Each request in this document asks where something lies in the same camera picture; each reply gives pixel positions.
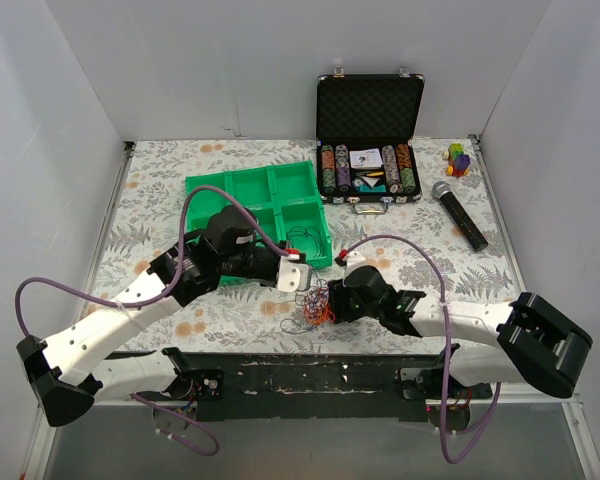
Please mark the floral table mat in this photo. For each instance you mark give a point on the floral table mat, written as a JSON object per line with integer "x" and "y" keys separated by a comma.
{"x": 414, "y": 246}

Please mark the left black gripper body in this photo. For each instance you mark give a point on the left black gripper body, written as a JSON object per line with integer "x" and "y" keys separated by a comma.
{"x": 268, "y": 265}

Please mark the black poker chip case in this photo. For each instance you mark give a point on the black poker chip case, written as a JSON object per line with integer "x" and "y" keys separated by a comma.
{"x": 364, "y": 127}

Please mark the colourful toy block train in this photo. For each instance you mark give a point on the colourful toy block train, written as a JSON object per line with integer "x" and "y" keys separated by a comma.
{"x": 458, "y": 161}

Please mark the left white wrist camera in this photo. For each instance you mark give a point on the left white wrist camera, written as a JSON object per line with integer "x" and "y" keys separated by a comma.
{"x": 294, "y": 273}

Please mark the black handheld microphone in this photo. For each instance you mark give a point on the black handheld microphone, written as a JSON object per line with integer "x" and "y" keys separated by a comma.
{"x": 442, "y": 192}

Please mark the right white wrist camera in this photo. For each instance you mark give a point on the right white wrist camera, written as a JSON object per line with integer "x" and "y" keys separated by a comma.
{"x": 350, "y": 260}

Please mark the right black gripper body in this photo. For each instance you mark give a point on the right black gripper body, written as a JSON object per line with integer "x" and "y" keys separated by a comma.
{"x": 337, "y": 302}

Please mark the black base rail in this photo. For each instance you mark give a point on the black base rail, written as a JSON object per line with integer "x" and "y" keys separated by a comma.
{"x": 301, "y": 386}

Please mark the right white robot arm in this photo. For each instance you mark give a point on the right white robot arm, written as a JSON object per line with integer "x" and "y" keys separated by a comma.
{"x": 527, "y": 340}

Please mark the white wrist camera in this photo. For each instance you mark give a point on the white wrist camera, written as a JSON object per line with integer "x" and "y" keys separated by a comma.
{"x": 350, "y": 260}
{"x": 294, "y": 273}

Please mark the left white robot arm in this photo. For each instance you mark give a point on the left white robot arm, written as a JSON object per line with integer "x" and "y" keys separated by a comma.
{"x": 72, "y": 370}

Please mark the green compartment tray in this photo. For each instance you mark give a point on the green compartment tray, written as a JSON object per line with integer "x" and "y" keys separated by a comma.
{"x": 285, "y": 201}

